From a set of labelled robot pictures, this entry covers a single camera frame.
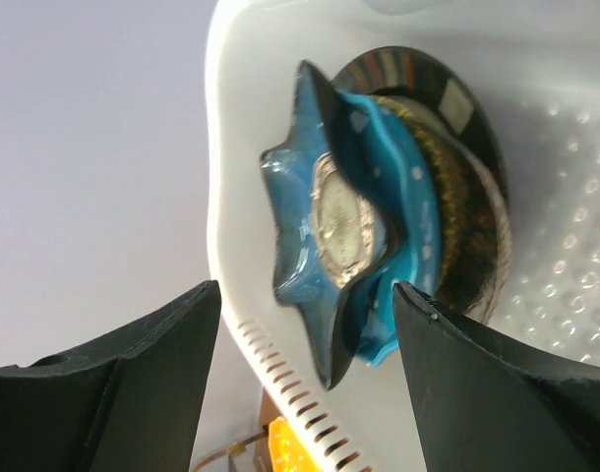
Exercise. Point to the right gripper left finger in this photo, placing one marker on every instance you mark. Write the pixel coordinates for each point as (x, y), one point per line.
(129, 400)

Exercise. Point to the black rimmed cream plate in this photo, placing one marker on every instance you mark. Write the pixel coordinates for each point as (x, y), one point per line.
(431, 91)

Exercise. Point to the white plastic bin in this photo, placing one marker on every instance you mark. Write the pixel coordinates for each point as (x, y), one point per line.
(534, 68)

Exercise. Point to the dark blue scalloped plate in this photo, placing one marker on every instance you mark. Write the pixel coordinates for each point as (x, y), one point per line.
(335, 229)

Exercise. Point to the yellow woven pattern plate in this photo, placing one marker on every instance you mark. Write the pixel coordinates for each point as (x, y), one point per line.
(475, 224)

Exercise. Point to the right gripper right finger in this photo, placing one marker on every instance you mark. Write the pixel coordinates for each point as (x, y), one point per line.
(484, 401)

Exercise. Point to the bright blue dotted plate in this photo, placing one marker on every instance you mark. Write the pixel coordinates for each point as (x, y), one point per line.
(403, 221)

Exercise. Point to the orange dotted plate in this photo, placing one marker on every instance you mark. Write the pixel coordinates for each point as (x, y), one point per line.
(287, 454)

